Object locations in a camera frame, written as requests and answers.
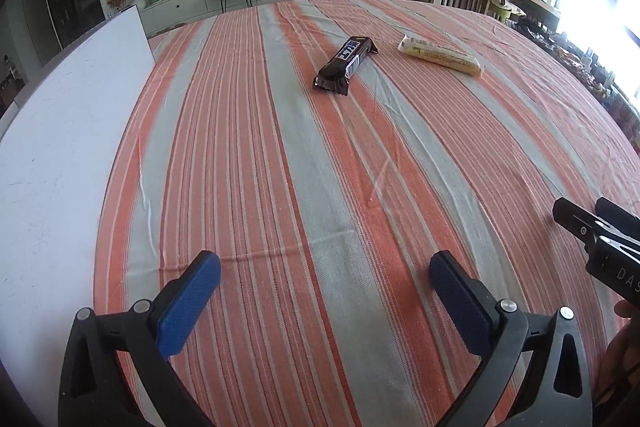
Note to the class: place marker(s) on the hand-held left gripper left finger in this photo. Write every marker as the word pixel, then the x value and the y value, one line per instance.
pixel 187 302

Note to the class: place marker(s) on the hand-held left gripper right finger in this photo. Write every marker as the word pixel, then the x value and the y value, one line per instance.
pixel 462 307

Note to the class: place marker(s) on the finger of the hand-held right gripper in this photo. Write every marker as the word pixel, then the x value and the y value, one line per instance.
pixel 622 227
pixel 575 222

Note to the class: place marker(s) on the yellow wafer packet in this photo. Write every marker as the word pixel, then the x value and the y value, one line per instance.
pixel 440 56

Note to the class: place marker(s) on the dark brown chocolate bar packet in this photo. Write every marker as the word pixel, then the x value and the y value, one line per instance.
pixel 345 64

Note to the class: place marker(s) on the person's right hand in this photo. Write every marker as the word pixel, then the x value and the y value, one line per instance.
pixel 617 357

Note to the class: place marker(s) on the row of items on windowsill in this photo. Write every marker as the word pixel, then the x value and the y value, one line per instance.
pixel 595 72

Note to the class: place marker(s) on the orange striped tablecloth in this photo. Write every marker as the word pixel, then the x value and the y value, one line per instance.
pixel 300 187

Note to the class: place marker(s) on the white board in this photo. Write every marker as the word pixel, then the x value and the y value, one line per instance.
pixel 65 147

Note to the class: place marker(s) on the yellow green container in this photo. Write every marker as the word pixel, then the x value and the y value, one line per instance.
pixel 505 12

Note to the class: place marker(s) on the dark wooden table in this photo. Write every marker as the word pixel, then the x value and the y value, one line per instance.
pixel 530 4

